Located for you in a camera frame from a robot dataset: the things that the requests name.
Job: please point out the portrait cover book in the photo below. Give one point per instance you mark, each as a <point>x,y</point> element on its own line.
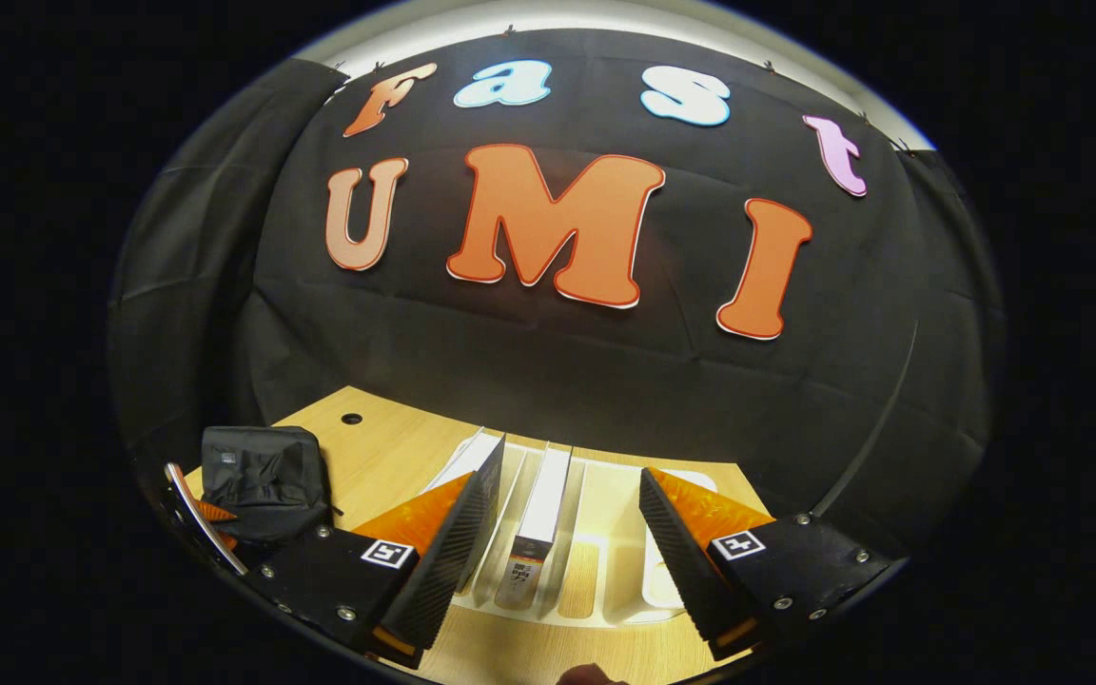
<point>543,504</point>

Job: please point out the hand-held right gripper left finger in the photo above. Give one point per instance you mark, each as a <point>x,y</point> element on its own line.
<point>434,580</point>

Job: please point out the thin grey pole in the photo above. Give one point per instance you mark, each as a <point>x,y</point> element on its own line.
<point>890,400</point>

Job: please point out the blue cover book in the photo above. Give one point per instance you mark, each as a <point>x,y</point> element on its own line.
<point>491,476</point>

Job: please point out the black schoolbag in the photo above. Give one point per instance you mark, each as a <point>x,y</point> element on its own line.
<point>267,485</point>

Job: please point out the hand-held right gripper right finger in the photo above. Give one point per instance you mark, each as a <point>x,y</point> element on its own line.
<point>695,571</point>

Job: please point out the white bookshelf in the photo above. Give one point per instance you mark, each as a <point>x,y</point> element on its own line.
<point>605,533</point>

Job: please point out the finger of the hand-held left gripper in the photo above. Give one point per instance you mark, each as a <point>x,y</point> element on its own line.
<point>215,518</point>

